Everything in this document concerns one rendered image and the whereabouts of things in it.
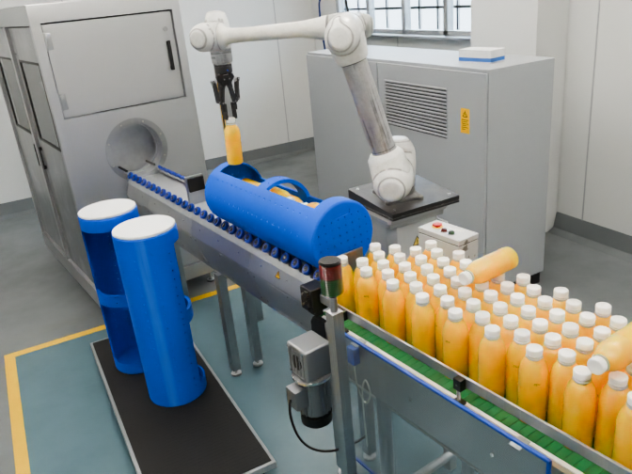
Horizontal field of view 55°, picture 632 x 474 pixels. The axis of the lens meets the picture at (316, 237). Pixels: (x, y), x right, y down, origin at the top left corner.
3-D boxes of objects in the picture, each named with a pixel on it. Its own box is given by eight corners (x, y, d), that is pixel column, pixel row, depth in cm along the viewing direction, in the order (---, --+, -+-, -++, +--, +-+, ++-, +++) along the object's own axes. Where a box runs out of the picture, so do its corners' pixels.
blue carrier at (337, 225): (261, 207, 305) (251, 152, 293) (377, 258, 238) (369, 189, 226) (211, 227, 291) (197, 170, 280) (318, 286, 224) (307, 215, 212)
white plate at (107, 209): (83, 203, 313) (83, 205, 314) (72, 221, 288) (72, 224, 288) (137, 196, 317) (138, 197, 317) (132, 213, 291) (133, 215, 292)
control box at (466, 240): (437, 244, 235) (436, 218, 231) (478, 259, 219) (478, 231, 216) (418, 251, 230) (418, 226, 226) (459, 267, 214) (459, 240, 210)
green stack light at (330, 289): (334, 284, 176) (333, 269, 174) (348, 292, 171) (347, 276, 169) (316, 292, 173) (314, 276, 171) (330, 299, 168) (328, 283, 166)
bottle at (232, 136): (245, 161, 280) (241, 119, 272) (239, 165, 274) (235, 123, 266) (231, 161, 282) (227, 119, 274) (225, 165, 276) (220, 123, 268)
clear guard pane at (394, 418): (345, 447, 214) (334, 327, 196) (538, 611, 154) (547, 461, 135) (344, 448, 214) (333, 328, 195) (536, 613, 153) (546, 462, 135)
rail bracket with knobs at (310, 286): (322, 302, 221) (319, 276, 217) (334, 308, 216) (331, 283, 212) (299, 311, 216) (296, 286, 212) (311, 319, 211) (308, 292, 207)
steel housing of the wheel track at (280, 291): (174, 213, 412) (165, 165, 399) (390, 339, 245) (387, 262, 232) (133, 226, 397) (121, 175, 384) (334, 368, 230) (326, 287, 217)
